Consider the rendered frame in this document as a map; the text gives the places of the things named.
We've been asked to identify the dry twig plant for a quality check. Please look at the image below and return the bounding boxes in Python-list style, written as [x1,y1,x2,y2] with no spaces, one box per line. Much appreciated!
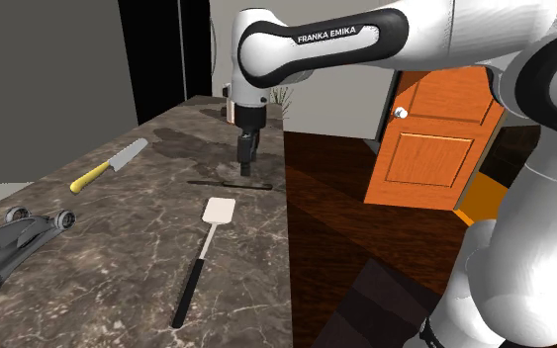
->
[269,86,293,122]

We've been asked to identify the black knife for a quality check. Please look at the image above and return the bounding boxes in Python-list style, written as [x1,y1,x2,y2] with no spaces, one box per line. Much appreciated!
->
[186,179,275,192]

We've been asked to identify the tall black cabinet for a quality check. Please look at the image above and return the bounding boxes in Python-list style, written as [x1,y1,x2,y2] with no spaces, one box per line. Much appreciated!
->
[117,0,214,127]

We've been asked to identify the orange panelled door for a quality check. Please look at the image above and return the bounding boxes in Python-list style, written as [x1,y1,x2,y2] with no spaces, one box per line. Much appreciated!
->
[363,64,508,213]

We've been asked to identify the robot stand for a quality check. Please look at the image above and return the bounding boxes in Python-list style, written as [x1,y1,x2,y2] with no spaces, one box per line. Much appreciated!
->
[310,259,442,348]

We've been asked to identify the grey toy car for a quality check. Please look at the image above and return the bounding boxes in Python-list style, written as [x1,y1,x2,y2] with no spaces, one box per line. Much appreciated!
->
[0,206,77,310]

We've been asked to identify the white spatula with black handle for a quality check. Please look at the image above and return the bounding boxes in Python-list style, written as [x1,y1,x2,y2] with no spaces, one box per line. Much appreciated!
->
[171,197,237,330]

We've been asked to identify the yellow-handled knife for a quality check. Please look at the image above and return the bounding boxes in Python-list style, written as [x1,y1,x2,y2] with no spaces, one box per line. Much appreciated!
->
[69,137,149,196]

